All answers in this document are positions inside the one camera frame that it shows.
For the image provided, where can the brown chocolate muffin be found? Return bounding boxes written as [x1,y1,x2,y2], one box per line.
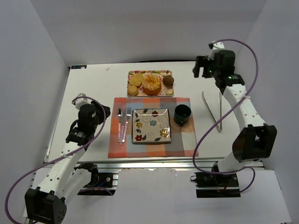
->
[163,75,174,88]

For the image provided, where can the large orange sugared bread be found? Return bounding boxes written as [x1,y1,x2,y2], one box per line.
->
[142,74,162,96]

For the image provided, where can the metal tongs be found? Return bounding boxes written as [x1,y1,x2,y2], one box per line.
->
[201,91,222,124]

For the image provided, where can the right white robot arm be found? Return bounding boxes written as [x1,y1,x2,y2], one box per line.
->
[193,49,277,175]

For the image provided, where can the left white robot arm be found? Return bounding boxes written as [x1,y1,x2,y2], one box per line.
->
[25,101,110,224]

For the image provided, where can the flat yellow bread roll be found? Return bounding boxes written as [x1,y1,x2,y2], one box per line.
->
[129,73,143,88]

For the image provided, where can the floral serving tray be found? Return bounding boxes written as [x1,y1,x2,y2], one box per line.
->
[127,70,174,97]

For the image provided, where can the dark green mug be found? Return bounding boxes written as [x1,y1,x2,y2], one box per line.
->
[174,105,191,127]

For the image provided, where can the small round yellow bun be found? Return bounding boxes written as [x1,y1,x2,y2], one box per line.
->
[127,85,139,96]

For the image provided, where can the square floral plate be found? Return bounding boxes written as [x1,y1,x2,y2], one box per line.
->
[132,108,171,144]

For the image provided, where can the checkered orange placemat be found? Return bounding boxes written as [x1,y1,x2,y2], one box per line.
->
[108,98,197,158]

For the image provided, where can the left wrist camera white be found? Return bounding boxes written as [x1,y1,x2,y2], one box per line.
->
[72,93,91,110]

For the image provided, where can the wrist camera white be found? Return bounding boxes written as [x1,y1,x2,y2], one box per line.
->
[207,41,225,61]
[72,93,91,110]

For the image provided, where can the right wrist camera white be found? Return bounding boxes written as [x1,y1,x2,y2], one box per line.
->
[207,41,225,61]

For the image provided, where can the spoon with pink handle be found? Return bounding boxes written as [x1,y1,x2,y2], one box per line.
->
[117,107,124,143]

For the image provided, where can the fork with pink handle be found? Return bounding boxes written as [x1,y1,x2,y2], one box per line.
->
[120,107,132,145]

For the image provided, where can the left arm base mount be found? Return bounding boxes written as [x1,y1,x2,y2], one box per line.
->
[73,162,118,196]

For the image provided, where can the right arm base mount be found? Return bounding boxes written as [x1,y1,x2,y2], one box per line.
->
[190,163,241,198]

